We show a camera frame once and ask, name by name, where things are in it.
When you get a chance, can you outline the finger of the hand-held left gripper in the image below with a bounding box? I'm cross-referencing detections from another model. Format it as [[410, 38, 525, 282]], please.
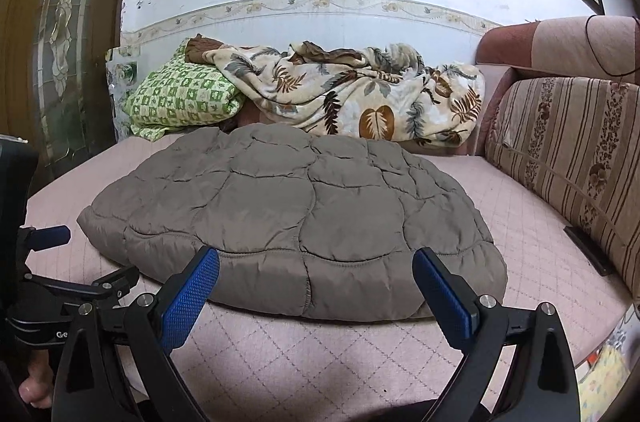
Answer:
[[22, 265, 141, 319], [18, 225, 72, 253]]

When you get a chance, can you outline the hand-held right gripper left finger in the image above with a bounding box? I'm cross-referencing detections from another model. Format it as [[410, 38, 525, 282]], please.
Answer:
[[51, 245, 221, 422]]

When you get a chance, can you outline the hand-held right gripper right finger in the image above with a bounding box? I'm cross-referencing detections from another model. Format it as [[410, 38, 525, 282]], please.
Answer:
[[412, 246, 583, 422]]

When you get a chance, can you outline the grey-brown puffer jacket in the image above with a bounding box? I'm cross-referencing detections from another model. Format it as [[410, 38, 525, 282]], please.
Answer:
[[76, 122, 508, 322]]

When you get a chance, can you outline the person's left hand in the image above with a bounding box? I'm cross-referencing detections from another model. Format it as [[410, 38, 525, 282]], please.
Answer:
[[17, 347, 56, 409]]

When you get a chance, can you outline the pink quilted bed cover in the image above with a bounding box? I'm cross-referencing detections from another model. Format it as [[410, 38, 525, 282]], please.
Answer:
[[22, 129, 633, 422]]

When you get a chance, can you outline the wooden door with stained glass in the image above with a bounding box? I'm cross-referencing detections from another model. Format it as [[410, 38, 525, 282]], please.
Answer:
[[0, 0, 146, 183]]

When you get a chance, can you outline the black flat device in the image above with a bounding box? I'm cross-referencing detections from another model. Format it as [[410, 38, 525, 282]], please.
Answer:
[[563, 226, 617, 277]]

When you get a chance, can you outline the silver floral plastic sheet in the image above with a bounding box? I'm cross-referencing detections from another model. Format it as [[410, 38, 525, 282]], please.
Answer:
[[105, 46, 141, 143]]

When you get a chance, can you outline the yellow floral cloth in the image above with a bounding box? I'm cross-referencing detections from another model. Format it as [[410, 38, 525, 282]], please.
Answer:
[[575, 317, 636, 422]]

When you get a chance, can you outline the maroon sofa armrest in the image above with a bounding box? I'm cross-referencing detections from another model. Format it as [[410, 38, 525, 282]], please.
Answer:
[[235, 105, 271, 130]]

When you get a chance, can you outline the green checkered quilt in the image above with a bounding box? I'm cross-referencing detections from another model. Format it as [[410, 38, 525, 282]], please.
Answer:
[[122, 45, 246, 142]]

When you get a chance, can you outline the striped floral sofa cushion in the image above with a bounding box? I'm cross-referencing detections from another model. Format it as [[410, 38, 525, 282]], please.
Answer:
[[484, 76, 640, 303]]

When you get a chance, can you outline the beige leaf-print blanket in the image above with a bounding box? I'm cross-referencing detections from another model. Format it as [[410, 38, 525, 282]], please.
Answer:
[[201, 42, 487, 147]]

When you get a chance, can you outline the brown cloth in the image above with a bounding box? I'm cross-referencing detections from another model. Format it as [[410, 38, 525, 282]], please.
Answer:
[[184, 34, 223, 64]]

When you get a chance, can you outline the pink maroon sofa backrest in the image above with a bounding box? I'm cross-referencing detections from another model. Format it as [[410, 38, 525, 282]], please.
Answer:
[[470, 15, 640, 158]]

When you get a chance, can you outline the black cable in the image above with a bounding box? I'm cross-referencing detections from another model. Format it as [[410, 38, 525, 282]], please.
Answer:
[[586, 15, 640, 79]]

